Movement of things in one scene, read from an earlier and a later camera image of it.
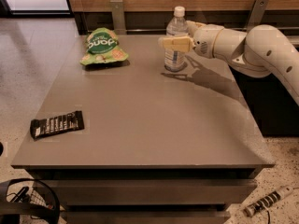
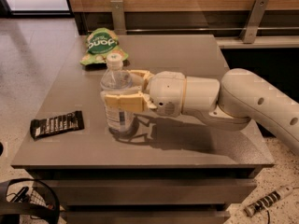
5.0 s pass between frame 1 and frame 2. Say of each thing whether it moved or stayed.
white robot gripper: moved
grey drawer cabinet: stayed
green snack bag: stayed
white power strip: stayed
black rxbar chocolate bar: stayed
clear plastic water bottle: moved
